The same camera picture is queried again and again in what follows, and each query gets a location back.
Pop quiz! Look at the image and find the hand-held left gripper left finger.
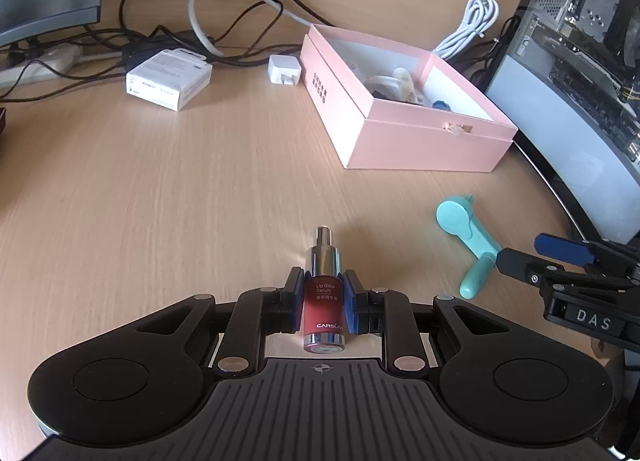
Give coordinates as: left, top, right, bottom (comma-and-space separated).
134, 267, 307, 379

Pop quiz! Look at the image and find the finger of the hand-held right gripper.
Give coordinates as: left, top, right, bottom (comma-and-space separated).
495, 247, 593, 288
533, 233, 640, 274

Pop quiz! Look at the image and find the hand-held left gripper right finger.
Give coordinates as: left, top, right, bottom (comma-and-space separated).
344, 268, 512, 378

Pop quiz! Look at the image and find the red serum bottle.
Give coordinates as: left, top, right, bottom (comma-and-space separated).
301, 226, 347, 355

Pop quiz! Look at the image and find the teal handheld fan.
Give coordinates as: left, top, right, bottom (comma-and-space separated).
435, 195, 499, 300

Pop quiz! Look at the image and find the pink cardboard box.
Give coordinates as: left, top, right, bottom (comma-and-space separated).
300, 24, 519, 173

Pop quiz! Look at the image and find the computer tower case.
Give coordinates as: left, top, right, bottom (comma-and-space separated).
484, 0, 640, 245

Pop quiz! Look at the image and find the cream item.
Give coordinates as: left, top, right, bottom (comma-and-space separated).
396, 68, 419, 102

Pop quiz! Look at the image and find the white charger plug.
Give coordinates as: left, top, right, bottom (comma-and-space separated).
268, 54, 303, 87

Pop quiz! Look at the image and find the white carton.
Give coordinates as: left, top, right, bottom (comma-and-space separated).
125, 48, 213, 112

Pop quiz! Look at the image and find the black power adapter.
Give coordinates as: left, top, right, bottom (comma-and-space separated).
122, 30, 212, 73

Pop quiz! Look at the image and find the white power strip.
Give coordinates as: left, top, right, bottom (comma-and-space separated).
0, 44, 84, 88

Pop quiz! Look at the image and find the white coiled cable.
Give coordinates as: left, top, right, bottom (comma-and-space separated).
433, 0, 501, 60

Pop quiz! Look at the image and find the grey cable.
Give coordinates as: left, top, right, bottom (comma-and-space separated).
189, 0, 315, 60

